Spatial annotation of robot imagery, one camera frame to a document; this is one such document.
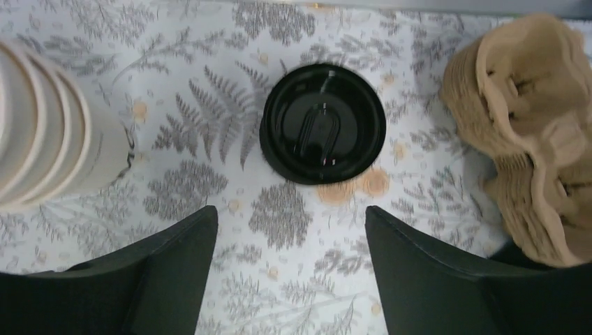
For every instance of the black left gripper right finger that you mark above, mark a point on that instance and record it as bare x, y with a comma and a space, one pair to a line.
428, 286

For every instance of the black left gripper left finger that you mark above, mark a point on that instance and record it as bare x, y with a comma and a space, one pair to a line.
153, 286

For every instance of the stack of paper cups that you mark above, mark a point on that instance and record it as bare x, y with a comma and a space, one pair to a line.
54, 141

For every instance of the stack of cardboard cup carriers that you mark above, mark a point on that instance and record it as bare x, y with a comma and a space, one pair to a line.
521, 94

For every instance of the floral patterned table mat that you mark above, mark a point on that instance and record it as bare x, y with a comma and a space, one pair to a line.
189, 79

